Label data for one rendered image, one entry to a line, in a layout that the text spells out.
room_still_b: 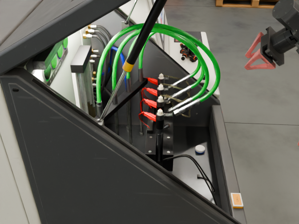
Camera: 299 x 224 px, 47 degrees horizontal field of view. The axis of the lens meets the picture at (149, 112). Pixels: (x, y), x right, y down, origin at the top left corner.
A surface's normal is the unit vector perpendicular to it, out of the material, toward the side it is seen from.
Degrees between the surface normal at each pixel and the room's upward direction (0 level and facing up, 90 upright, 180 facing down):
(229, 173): 0
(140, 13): 90
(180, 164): 0
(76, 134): 90
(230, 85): 0
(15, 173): 90
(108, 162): 90
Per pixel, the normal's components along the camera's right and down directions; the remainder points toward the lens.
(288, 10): -0.77, -0.38
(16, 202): -0.04, 0.58
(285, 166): 0.00, -0.82
